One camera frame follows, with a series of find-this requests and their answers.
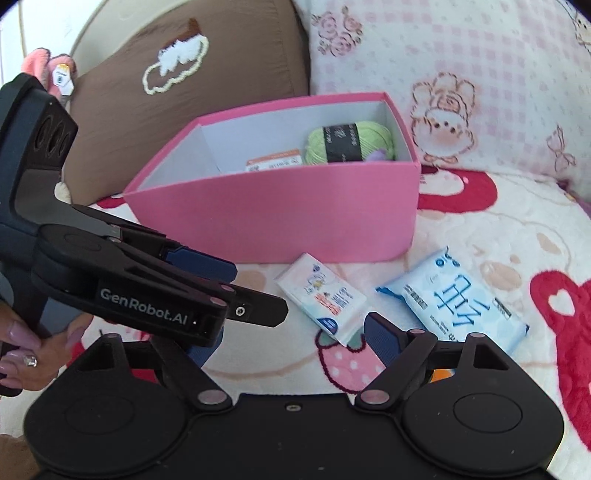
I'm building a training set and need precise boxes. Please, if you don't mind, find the orange-white small packet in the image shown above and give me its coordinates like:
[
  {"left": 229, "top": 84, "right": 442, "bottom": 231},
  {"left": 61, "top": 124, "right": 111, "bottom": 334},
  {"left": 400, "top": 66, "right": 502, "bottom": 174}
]
[{"left": 247, "top": 148, "right": 303, "bottom": 174}]

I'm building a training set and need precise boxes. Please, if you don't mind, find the bear printed blanket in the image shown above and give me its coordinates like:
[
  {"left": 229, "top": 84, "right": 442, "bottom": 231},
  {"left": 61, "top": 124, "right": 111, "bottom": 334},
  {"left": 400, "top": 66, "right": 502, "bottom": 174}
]
[{"left": 55, "top": 166, "right": 591, "bottom": 480}]

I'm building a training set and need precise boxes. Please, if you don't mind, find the brown embroidered pillow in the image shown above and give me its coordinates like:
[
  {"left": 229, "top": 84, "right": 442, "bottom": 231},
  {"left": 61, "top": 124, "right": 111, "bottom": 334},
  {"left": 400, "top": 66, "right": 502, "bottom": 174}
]
[{"left": 65, "top": 0, "right": 310, "bottom": 208}]

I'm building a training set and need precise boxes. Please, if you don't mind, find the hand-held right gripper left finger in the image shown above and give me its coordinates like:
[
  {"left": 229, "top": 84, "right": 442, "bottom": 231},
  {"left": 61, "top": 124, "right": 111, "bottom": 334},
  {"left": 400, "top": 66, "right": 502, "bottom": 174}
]
[{"left": 69, "top": 327, "right": 232, "bottom": 411}]

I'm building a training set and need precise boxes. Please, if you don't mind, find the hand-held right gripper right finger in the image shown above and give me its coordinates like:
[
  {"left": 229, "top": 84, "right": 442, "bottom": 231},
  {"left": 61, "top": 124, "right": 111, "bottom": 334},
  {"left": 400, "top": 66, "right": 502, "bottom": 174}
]
[{"left": 355, "top": 312, "right": 512, "bottom": 409}]

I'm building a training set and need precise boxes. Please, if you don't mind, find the person's left hand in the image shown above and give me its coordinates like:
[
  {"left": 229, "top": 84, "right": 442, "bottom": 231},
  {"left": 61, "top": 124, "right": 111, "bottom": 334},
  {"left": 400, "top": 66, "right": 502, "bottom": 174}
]
[{"left": 0, "top": 309, "right": 93, "bottom": 393}]

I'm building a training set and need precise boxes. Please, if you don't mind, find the blue wet wipes pack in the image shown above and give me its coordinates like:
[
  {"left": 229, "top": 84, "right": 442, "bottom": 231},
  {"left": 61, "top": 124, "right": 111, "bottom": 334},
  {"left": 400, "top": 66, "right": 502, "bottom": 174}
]
[{"left": 375, "top": 247, "right": 530, "bottom": 356}]

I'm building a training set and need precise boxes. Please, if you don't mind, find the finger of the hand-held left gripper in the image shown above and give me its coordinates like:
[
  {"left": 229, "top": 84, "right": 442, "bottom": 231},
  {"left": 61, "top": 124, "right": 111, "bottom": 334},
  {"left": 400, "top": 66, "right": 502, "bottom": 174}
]
[
  {"left": 69, "top": 203, "right": 237, "bottom": 286},
  {"left": 115, "top": 242, "right": 290, "bottom": 328}
]

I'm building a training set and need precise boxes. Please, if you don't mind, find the pink checked pillow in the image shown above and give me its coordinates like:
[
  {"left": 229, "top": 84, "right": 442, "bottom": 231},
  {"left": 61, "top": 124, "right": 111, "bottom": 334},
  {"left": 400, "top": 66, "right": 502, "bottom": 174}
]
[{"left": 293, "top": 0, "right": 591, "bottom": 185}]

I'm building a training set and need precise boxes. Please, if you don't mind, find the pink cardboard box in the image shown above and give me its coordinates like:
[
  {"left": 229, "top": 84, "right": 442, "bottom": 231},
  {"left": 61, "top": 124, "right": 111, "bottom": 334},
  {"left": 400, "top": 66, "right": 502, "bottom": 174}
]
[{"left": 122, "top": 91, "right": 422, "bottom": 265}]

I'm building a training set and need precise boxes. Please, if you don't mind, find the green yarn ball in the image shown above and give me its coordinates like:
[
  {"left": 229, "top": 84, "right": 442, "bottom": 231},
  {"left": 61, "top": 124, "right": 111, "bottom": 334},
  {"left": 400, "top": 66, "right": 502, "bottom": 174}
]
[{"left": 305, "top": 121, "right": 393, "bottom": 166}]

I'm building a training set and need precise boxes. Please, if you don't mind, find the small white tissue pack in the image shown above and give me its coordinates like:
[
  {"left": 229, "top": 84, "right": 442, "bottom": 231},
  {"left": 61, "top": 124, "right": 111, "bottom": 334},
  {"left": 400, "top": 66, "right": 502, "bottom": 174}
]
[{"left": 274, "top": 253, "right": 368, "bottom": 347}]

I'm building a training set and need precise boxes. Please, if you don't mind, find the grey rabbit plush toy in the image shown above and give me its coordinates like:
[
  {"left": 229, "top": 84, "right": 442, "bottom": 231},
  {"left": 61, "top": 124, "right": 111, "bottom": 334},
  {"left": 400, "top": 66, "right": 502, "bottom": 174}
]
[{"left": 21, "top": 47, "right": 78, "bottom": 205}]

